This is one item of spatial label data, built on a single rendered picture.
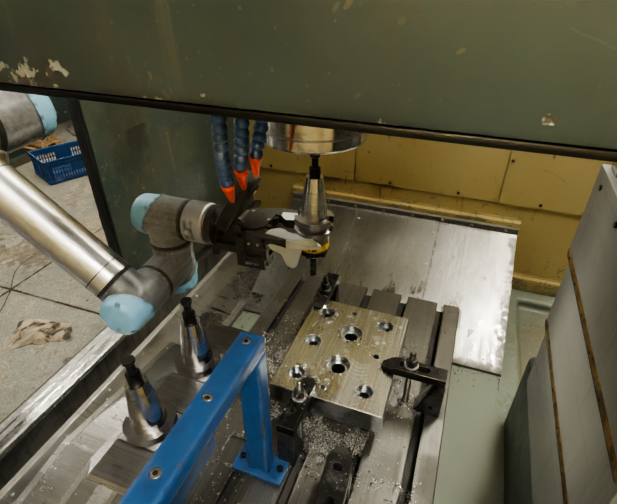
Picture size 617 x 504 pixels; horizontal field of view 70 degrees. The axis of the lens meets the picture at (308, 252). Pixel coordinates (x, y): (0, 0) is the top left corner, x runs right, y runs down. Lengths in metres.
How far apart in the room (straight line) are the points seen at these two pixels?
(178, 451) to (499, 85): 0.49
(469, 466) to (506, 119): 1.13
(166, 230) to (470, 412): 0.99
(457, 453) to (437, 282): 0.59
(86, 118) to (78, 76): 0.82
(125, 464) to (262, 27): 0.48
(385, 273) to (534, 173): 0.61
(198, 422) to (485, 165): 1.36
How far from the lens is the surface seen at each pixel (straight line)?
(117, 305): 0.78
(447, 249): 1.72
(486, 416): 1.43
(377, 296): 1.28
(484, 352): 1.55
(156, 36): 0.33
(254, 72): 0.30
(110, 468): 0.60
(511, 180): 1.72
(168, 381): 0.66
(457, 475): 1.30
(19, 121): 0.93
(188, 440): 0.58
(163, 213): 0.82
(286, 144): 0.59
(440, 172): 1.72
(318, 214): 0.68
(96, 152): 1.23
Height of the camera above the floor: 1.69
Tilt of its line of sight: 33 degrees down
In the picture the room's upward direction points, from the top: straight up
